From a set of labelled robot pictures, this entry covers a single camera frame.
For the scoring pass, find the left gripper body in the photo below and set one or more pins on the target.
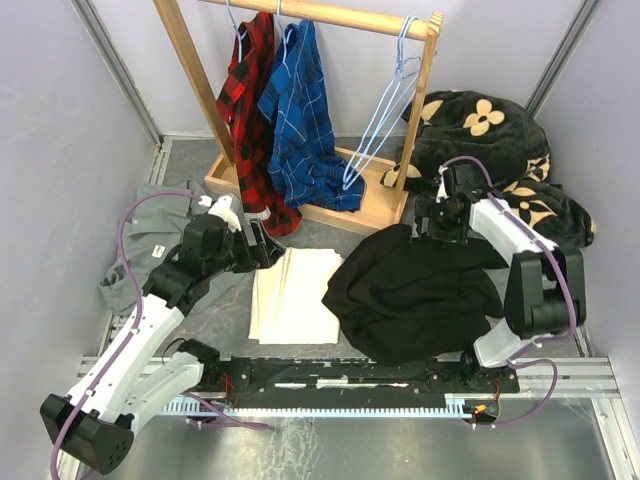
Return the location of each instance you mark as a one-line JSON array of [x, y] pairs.
[[236, 255]]

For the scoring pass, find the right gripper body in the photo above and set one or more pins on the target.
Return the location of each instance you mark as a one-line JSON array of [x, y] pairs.
[[439, 225]]

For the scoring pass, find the wooden clothes rack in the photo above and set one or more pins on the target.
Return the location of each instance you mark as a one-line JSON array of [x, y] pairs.
[[384, 196]]

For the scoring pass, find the black shirt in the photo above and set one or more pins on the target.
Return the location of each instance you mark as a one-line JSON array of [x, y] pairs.
[[399, 299]]

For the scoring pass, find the light blue hangers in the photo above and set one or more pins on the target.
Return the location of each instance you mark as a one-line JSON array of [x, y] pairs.
[[387, 113]]

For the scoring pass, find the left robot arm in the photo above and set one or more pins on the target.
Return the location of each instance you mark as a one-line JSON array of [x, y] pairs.
[[97, 420]]

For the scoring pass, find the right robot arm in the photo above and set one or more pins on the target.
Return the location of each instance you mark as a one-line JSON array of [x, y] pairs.
[[545, 298]]

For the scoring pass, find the grey shirt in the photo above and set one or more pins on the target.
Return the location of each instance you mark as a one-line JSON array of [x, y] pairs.
[[152, 230]]

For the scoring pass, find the blue plaid shirt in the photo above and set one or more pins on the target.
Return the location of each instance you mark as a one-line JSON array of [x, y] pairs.
[[304, 166]]

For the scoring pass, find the red plaid shirt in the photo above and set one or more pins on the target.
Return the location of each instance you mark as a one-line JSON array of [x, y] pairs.
[[251, 135]]

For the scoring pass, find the blue hanger under red shirt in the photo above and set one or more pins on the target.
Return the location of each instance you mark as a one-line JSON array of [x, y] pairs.
[[240, 36]]

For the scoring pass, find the cream folded cloth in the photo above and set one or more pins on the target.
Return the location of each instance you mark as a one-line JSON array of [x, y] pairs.
[[286, 305]]

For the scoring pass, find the black floral blanket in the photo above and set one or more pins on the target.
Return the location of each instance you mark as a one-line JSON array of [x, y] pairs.
[[513, 148]]

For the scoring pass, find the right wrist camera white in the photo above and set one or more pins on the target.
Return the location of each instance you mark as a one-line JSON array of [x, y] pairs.
[[442, 191]]

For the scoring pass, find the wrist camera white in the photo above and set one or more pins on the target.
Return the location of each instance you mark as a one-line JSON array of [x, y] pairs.
[[442, 191], [223, 208]]

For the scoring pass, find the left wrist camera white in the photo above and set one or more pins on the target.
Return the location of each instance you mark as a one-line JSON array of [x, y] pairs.
[[223, 208]]

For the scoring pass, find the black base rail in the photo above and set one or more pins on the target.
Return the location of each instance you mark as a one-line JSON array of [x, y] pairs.
[[333, 384]]

